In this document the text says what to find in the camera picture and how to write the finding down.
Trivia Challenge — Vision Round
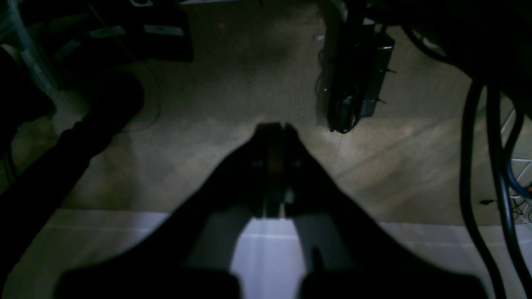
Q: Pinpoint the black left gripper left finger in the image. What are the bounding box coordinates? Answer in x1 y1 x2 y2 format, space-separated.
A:
54 123 283 299

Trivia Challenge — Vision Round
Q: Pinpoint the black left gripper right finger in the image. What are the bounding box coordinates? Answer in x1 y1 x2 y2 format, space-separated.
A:
284 124 487 299

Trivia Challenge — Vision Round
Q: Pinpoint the dark robot arm link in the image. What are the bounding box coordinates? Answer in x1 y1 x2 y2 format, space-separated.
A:
0 74 145 286

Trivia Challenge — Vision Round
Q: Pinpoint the black power strip under table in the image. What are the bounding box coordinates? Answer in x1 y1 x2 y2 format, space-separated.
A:
314 19 395 134

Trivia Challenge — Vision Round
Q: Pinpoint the black hanging cable bundle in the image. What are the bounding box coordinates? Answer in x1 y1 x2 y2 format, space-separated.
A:
459 79 532 299

